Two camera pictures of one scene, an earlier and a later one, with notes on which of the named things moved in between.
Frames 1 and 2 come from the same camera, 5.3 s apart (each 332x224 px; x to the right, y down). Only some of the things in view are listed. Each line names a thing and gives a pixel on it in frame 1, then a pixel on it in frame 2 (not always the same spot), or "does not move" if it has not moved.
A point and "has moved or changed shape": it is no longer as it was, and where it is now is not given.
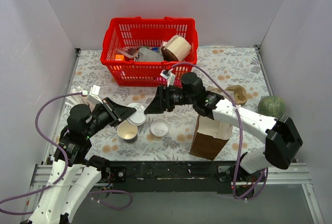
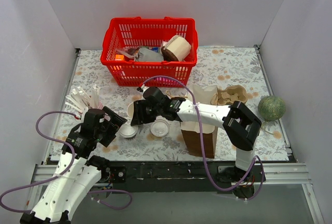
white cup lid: (138, 117) has moved or changed shape
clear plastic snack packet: (130, 53) does not move
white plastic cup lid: (160, 128) does not move
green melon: (271, 106) does not move
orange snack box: (119, 57) does not move
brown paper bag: (209, 137) has moved or changed shape
